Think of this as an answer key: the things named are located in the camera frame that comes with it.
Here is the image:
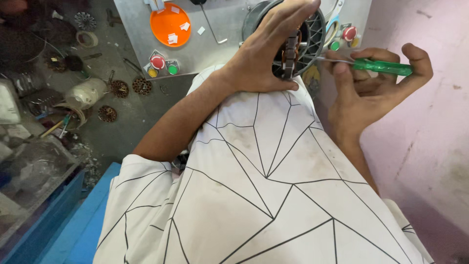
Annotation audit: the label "round copper wound stator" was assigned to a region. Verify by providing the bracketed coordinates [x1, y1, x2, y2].
[109, 80, 129, 99]
[132, 77, 153, 96]
[97, 105, 118, 123]
[45, 55, 67, 73]

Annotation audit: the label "beige tape roll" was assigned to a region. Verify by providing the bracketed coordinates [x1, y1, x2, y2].
[76, 31, 99, 48]

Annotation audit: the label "person's right hand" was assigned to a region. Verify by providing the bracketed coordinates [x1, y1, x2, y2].
[322, 43, 434, 140]

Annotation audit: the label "grey metal machine panel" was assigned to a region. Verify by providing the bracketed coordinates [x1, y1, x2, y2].
[114, 0, 373, 80]

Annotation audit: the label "blue bench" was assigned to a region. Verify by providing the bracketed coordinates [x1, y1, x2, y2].
[37, 162, 122, 264]

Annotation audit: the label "white shirt with black lines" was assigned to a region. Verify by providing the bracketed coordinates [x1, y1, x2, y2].
[93, 65, 435, 264]

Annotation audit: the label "bent metal rod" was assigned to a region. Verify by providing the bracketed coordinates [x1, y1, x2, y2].
[200, 3, 228, 45]

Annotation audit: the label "clear plastic box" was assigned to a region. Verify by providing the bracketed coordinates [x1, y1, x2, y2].
[0, 135, 85, 257]

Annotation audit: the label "white paper scraps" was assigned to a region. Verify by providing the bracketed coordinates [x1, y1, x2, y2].
[157, 5, 191, 45]

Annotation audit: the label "white plastic jar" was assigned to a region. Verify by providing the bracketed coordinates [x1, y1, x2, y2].
[65, 77, 108, 110]

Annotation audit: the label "person's left hand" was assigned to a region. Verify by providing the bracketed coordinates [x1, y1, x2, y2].
[216, 0, 323, 94]

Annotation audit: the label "blue handled scissors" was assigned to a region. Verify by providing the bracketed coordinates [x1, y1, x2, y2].
[324, 0, 345, 48]

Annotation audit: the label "grey fan motor stator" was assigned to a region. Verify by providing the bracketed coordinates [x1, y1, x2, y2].
[242, 0, 327, 80]

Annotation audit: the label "orange round plate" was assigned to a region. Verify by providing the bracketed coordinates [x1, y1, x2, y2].
[150, 2, 192, 48]

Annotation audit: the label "round metal fan disc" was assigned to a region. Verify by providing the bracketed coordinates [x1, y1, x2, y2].
[74, 12, 97, 32]

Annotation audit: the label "green handled screwdriver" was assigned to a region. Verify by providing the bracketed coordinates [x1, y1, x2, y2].
[315, 56, 413, 77]

